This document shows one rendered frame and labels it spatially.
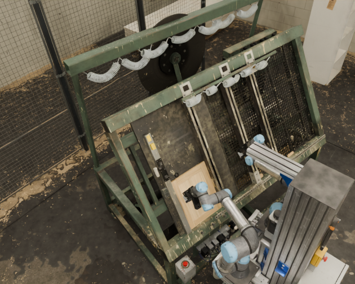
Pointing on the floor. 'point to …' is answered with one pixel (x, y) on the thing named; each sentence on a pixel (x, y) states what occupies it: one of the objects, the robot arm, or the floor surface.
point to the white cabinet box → (329, 36)
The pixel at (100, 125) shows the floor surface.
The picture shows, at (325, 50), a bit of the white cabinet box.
